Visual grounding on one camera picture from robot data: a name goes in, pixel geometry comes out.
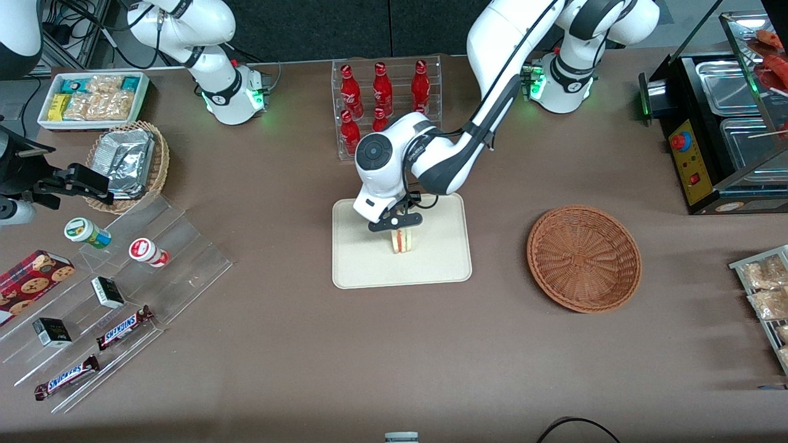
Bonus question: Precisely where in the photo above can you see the small oval wicker basket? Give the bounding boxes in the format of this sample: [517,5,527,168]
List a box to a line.
[82,121,171,215]

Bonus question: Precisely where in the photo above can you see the grey wire rack tray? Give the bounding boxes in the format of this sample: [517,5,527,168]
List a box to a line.
[729,244,788,377]

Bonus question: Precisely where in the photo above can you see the green lid cup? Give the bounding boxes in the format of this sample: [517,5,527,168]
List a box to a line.
[64,217,113,250]

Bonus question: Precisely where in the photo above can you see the clear acrylic bottle rack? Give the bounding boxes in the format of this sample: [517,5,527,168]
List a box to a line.
[331,55,443,162]

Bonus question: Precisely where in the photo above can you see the clear cracker pack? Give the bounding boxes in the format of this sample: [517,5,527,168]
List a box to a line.
[86,74,124,97]
[64,92,103,121]
[98,90,135,121]

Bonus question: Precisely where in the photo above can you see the beige plastic tray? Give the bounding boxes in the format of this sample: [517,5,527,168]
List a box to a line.
[332,192,473,290]

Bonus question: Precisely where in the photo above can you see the Snickers chocolate bar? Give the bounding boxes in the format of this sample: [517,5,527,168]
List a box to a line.
[95,305,155,352]
[33,354,101,402]

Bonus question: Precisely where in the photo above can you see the red sausages in warmer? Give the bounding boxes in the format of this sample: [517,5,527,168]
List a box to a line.
[752,28,788,92]

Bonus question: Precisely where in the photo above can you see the aluminium frame profile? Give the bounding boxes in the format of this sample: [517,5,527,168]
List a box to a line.
[57,0,113,70]

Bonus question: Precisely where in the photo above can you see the red lid cup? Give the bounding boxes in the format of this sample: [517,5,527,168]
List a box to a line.
[128,237,171,269]

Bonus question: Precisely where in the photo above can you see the clear acrylic stepped display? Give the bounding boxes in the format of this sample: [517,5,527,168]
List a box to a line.
[0,193,234,415]

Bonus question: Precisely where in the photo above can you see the silver foil packet stack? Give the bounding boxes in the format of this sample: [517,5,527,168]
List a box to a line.
[92,129,156,199]

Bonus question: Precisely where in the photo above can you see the black food warmer cabinet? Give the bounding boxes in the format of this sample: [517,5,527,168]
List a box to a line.
[638,0,788,216]

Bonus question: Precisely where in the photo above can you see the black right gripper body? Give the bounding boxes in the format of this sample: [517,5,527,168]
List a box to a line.
[0,126,57,199]

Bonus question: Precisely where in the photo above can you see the red plaid cookie box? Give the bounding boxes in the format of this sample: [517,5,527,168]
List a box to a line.
[0,249,76,327]

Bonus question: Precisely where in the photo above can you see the triangular sandwich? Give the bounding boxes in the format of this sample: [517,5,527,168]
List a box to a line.
[389,227,415,255]

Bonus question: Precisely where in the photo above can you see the steel food pan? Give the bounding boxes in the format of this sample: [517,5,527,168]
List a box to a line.
[694,58,759,116]
[719,116,788,172]

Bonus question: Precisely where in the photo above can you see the black floor cable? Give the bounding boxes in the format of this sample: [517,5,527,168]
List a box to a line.
[535,417,623,443]

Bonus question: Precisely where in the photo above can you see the large round wicker basket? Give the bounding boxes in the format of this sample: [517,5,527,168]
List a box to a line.
[526,205,643,314]

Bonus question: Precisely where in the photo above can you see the small black box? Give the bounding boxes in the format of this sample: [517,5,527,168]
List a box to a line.
[90,276,126,310]
[31,316,73,349]

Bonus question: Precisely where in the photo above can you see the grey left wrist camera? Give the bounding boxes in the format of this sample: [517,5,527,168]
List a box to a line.
[368,209,424,233]

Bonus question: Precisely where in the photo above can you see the white rectangular snack bin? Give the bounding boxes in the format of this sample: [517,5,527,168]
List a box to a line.
[38,71,151,132]

